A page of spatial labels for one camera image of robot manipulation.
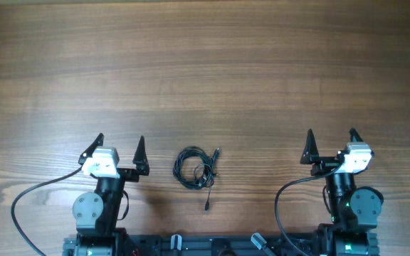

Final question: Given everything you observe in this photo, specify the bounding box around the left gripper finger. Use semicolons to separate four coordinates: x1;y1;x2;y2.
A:
132;136;149;176
78;133;104;165

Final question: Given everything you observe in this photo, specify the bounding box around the black usb cable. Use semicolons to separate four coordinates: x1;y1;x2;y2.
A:
172;146;221;215

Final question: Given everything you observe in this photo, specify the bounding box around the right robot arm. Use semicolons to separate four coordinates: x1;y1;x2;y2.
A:
300;128;384;256

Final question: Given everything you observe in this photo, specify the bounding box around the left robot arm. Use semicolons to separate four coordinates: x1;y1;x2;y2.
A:
63;133;149;256

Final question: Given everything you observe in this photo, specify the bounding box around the left black camera cable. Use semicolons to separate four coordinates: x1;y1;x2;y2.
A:
10;166;84;256

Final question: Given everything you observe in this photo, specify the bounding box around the black camera cable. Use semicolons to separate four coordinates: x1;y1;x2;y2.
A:
10;166;84;256
274;162;345;256

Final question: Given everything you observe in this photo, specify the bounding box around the right black camera cable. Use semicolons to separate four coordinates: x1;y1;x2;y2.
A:
274;162;345;256

